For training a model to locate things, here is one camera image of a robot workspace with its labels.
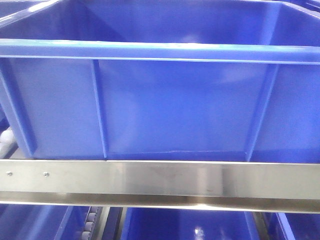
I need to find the large blue plastic crate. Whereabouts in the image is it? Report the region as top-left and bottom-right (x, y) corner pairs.
(0, 0), (320, 163)

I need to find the blue bin lower shelf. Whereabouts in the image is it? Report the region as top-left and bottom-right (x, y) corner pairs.
(120, 208), (260, 240)

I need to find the stainless steel front rack bar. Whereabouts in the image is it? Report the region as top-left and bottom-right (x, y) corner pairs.
(0, 159), (320, 214)

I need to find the white roller conveyor track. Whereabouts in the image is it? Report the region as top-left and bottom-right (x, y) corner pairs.
(78, 206), (103, 240)

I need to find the small blue bin lower left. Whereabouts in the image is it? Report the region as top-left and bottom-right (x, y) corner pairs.
(0, 204), (88, 240)

